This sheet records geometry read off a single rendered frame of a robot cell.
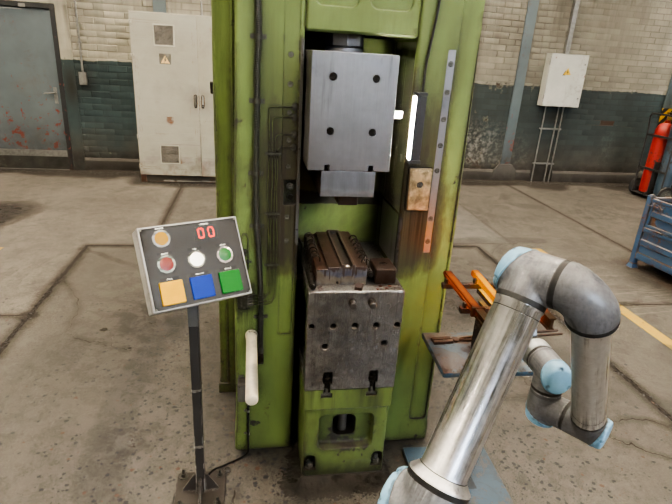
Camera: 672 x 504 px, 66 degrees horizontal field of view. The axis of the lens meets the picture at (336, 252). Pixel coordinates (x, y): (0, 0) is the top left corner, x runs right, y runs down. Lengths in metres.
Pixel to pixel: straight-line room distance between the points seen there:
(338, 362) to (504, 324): 1.03
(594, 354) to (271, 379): 1.45
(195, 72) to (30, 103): 2.41
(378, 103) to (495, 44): 6.68
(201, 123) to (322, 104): 5.38
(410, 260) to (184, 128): 5.35
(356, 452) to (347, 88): 1.53
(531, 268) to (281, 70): 1.15
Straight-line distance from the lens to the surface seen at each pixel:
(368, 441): 2.44
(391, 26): 2.01
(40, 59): 8.22
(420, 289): 2.28
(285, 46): 1.95
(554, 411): 1.70
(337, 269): 1.99
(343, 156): 1.86
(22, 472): 2.76
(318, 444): 2.40
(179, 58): 7.13
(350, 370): 2.15
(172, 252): 1.77
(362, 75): 1.84
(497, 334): 1.22
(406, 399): 2.57
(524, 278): 1.23
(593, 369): 1.40
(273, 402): 2.45
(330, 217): 2.42
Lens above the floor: 1.76
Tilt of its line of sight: 21 degrees down
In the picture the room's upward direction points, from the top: 4 degrees clockwise
